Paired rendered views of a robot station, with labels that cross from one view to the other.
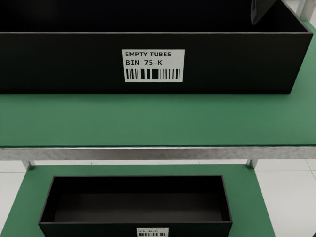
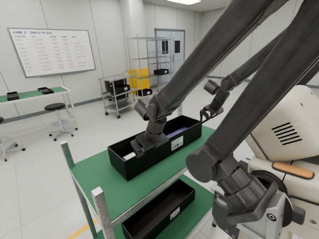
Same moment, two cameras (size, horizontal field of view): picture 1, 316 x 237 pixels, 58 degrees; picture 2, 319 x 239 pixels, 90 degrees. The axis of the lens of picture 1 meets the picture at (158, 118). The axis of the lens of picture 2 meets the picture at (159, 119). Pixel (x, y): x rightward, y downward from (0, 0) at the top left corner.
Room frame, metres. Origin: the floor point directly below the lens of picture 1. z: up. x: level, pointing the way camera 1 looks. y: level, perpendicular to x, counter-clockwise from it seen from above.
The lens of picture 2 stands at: (-0.14, 0.58, 1.50)
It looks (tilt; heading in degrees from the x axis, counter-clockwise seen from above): 24 degrees down; 320
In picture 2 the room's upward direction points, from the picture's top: 3 degrees counter-clockwise
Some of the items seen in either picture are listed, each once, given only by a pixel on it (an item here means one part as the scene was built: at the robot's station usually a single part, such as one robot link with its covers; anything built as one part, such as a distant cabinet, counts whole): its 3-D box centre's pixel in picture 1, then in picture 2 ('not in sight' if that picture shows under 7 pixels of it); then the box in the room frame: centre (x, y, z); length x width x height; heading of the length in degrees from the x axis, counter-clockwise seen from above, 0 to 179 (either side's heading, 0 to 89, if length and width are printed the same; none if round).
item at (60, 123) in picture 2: not in sight; (60, 120); (3.32, 0.18, 0.31); 0.53 x 0.50 x 0.62; 113
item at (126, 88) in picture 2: not in sight; (120, 88); (3.55, -1.31, 0.63); 0.40 x 0.30 x 0.14; 105
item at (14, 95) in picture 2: not in sight; (13, 95); (3.92, 0.72, 0.83); 0.62 x 0.16 x 0.06; 0
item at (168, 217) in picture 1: (138, 207); (162, 209); (0.50, 0.07, 0.41); 0.57 x 0.17 x 0.11; 90
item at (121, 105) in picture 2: not in sight; (122, 93); (3.57, -1.35, 0.50); 0.90 x 0.54 x 1.00; 105
